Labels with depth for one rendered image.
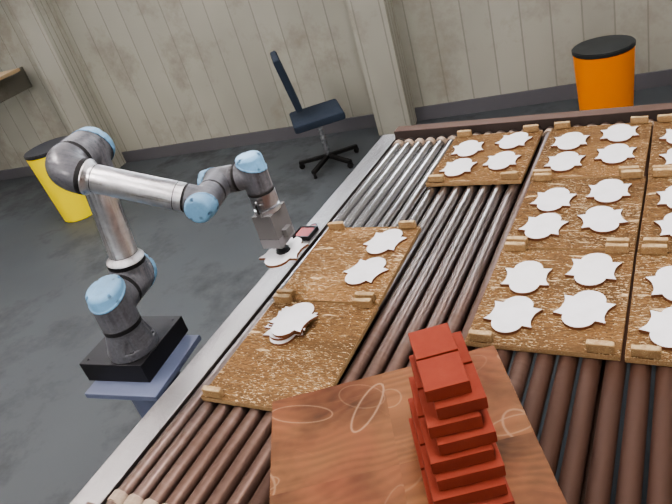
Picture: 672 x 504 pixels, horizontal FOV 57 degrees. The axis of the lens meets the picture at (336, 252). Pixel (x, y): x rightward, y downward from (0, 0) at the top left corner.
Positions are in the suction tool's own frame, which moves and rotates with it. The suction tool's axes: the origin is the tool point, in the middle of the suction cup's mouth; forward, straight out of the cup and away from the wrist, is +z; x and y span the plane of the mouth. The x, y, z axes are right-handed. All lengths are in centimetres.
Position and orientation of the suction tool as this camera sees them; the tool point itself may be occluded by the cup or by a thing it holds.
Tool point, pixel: (284, 254)
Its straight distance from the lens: 179.6
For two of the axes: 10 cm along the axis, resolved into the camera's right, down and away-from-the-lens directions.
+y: 3.9, -5.6, 7.3
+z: 2.7, 8.3, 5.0
